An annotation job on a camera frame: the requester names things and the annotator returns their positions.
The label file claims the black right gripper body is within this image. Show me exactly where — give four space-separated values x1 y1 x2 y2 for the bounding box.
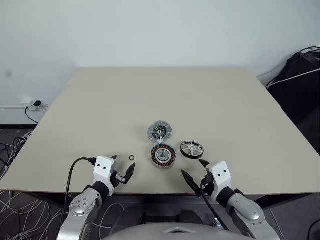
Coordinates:
199 173 217 198

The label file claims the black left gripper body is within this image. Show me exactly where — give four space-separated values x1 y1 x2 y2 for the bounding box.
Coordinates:
113 163 128 188

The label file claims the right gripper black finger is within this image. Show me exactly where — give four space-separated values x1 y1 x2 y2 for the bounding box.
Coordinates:
181 169 202 198
198 159 211 171

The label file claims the black-rimmed silver spoked rotor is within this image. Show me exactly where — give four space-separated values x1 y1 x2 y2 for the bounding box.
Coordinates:
179 140 205 159

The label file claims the motor stator with copper windings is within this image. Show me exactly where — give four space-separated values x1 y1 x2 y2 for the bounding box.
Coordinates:
149 142 178 170

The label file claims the silver motor rotor disc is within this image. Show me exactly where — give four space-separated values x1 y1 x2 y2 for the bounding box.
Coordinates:
146 119 174 144

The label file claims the grey robot torso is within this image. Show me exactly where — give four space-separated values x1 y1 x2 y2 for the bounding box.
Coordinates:
106 223 247 240

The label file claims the black bag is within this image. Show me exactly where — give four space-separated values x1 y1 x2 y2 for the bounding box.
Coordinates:
257 46 320 127

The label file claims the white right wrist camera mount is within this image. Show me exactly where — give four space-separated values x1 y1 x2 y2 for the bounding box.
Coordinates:
205 161 233 199

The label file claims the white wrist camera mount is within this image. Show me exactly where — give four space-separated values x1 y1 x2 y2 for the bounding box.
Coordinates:
93 155 117 194
205 161 233 199

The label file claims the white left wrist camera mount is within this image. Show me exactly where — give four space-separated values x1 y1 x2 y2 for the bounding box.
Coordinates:
93 155 117 194

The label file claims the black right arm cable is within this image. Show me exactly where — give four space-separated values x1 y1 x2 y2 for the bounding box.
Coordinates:
199 183 230 231

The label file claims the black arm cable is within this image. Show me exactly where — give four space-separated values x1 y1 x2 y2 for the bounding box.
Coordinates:
60 156 98 227
199 183 230 231

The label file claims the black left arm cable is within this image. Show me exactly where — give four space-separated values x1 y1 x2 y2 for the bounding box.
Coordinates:
60 156 98 227

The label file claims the white wall power socket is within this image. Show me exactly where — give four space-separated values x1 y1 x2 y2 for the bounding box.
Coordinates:
20 96 49 113

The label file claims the bundle of floor cables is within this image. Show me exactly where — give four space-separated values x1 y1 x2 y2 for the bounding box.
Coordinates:
0 132 35 182

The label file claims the white cable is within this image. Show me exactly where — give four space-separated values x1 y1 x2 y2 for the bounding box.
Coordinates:
265 67 320 89

